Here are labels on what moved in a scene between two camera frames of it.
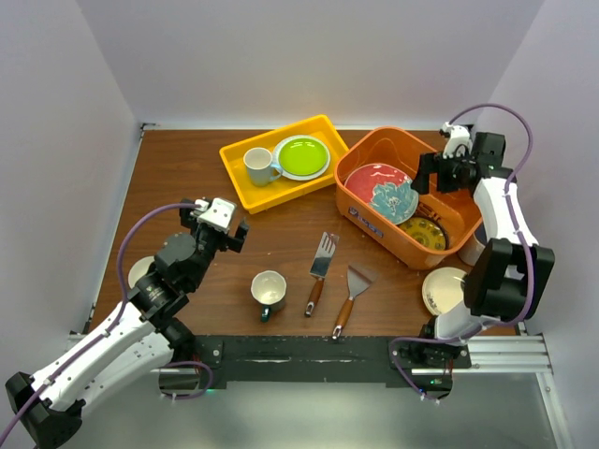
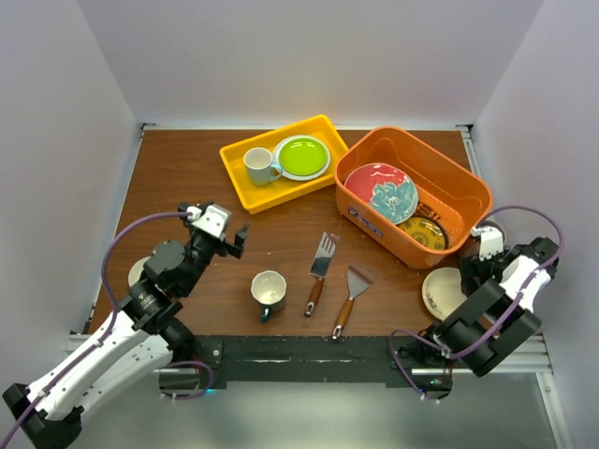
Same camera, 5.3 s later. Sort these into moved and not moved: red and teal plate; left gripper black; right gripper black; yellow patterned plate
Moved: right gripper black
Not moved: left gripper black; red and teal plate; yellow patterned plate
